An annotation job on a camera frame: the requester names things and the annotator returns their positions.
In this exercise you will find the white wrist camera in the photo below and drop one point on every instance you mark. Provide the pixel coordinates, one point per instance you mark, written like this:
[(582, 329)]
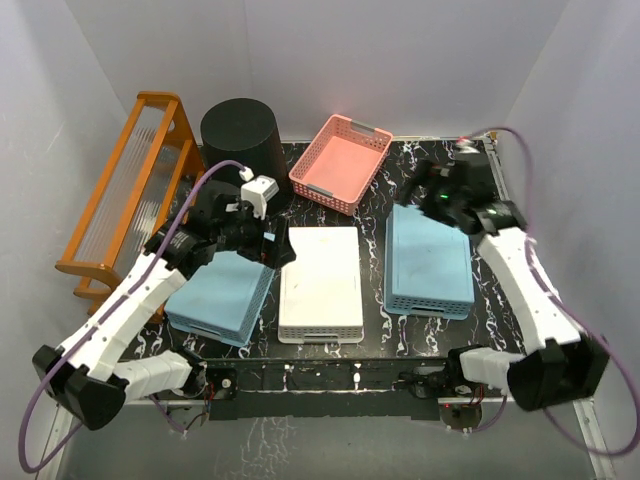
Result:
[(257, 190), (465, 145)]

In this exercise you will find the dark blue perforated basket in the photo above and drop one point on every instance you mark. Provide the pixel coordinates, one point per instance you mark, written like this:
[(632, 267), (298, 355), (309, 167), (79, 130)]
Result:
[(428, 268)]

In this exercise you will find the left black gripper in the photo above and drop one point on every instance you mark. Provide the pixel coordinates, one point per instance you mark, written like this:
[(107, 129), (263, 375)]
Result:
[(277, 252)]

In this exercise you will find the pink perforated basket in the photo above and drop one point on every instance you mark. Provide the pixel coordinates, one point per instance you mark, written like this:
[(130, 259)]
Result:
[(340, 163)]

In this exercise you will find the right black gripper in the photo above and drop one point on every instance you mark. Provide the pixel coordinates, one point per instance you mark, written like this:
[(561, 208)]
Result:
[(431, 176)]

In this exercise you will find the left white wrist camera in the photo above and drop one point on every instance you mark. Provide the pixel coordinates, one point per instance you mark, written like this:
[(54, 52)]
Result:
[(257, 190)]

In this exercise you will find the large black plastic bucket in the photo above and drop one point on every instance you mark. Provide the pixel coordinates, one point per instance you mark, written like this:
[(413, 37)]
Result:
[(246, 130)]

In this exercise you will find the light blue perforated basket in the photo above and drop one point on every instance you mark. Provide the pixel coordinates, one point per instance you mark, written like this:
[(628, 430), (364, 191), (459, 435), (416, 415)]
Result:
[(222, 300)]

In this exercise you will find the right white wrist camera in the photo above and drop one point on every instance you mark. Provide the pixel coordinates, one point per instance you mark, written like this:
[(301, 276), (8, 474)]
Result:
[(465, 145)]

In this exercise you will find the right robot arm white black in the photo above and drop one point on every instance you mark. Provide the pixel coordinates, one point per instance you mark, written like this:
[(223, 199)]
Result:
[(561, 362)]

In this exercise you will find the orange wooden rack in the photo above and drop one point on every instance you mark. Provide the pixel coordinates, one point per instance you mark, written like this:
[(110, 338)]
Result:
[(154, 160)]

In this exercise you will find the black front mounting rail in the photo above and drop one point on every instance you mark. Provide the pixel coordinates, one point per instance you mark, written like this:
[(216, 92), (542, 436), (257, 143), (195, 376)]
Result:
[(317, 388)]

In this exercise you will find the white perforated basket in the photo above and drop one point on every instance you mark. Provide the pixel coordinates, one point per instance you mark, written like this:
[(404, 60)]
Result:
[(320, 292)]

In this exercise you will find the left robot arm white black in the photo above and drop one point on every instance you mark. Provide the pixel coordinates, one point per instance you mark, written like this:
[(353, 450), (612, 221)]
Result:
[(86, 375)]

